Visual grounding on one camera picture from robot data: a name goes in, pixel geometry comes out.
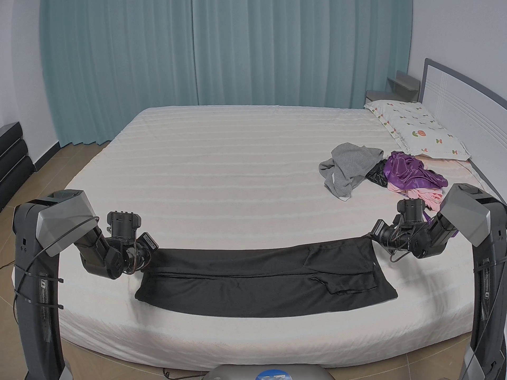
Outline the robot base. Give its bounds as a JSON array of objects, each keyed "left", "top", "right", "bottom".
[{"left": 202, "top": 366, "right": 333, "bottom": 380}]

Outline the shiny black garment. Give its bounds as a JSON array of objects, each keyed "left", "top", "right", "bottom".
[{"left": 366, "top": 160, "right": 391, "bottom": 189}]

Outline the bed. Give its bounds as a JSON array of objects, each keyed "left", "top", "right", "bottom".
[{"left": 11, "top": 58, "right": 507, "bottom": 369}]

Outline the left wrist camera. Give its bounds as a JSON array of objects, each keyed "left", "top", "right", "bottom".
[{"left": 140, "top": 232, "right": 160, "bottom": 252}]

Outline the blue-green curtain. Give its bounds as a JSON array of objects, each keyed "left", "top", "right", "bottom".
[
  {"left": 191, "top": 0, "right": 413, "bottom": 110},
  {"left": 40, "top": 0, "right": 199, "bottom": 148}
]

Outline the grey bedside table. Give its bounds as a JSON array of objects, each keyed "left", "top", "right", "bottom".
[{"left": 364, "top": 70, "right": 421, "bottom": 103}]

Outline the white printed pillow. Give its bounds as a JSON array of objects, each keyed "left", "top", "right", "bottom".
[{"left": 364, "top": 99, "right": 472, "bottom": 160}]

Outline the purple garment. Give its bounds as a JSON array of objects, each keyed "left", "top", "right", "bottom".
[{"left": 384, "top": 151, "right": 460, "bottom": 238}]

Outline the pink garment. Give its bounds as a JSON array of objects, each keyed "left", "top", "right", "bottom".
[{"left": 388, "top": 184, "right": 444, "bottom": 213}]

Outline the black T-shirt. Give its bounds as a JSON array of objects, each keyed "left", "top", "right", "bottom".
[{"left": 135, "top": 236, "right": 398, "bottom": 319}]

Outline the black chest of drawers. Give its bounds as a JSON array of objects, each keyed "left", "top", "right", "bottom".
[{"left": 0, "top": 121, "right": 35, "bottom": 213}]

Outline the grey garment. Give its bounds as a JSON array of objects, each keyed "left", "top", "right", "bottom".
[{"left": 319, "top": 142, "right": 386, "bottom": 202}]

